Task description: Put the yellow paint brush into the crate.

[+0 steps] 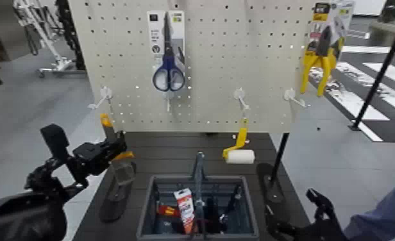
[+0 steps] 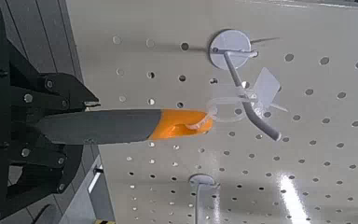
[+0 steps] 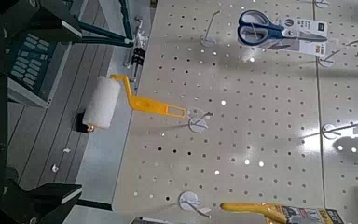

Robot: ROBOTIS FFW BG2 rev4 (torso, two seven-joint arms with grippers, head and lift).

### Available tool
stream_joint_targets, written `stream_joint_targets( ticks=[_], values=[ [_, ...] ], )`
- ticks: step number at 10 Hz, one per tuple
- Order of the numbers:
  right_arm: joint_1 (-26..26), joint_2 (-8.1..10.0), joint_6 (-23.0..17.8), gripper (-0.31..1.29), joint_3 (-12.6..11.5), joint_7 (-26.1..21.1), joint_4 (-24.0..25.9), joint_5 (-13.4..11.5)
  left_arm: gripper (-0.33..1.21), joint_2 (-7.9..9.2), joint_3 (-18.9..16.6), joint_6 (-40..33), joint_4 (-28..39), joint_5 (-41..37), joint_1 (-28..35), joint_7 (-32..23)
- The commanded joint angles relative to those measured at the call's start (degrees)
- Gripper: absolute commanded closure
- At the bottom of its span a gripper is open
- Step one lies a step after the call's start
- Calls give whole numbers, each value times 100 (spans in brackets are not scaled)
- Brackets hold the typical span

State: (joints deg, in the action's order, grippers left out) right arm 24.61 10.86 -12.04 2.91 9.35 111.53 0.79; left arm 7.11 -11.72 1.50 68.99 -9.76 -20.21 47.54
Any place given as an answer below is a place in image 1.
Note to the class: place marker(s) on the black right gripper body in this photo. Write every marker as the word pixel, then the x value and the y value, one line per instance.
pixel 312 232

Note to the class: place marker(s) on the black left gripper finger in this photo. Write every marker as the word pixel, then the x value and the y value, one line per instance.
pixel 118 155
pixel 120 141

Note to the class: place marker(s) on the gray plastic crate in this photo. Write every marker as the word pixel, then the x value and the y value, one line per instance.
pixel 248 208

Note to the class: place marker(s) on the yellow pliers in packaging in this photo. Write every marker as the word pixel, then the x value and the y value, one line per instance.
pixel 322 60

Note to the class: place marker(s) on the black tool in crate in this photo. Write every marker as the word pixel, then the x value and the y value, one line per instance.
pixel 231 205

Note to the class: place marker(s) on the beige perforated pegboard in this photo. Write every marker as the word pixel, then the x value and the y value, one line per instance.
pixel 217 67

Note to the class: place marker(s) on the white orange tube package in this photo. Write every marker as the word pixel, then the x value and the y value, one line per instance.
pixel 185 207

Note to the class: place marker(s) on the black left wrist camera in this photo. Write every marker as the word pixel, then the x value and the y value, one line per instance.
pixel 55 141

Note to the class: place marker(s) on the gray concrete bench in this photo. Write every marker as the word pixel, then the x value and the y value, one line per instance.
pixel 391 32

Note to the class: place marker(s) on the red tool in crate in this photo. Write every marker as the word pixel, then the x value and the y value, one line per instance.
pixel 168 211

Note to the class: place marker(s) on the right robot arm blue sleeve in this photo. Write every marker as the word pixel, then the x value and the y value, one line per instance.
pixel 386 215

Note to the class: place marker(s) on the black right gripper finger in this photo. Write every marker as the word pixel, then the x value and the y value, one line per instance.
pixel 275 223

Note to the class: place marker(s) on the white wheeled equipment stand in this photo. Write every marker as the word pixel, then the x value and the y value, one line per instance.
pixel 46 37

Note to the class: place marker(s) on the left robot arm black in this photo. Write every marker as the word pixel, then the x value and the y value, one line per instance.
pixel 22 215

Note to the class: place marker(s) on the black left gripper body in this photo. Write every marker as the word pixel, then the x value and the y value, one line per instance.
pixel 91 158

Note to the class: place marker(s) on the black tripod pole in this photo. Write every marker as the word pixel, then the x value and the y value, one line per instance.
pixel 379 74

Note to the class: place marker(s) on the blue scissors in packaging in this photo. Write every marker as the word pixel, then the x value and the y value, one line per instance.
pixel 168 67

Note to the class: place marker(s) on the black pegboard stand pole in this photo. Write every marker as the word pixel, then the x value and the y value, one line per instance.
pixel 280 154

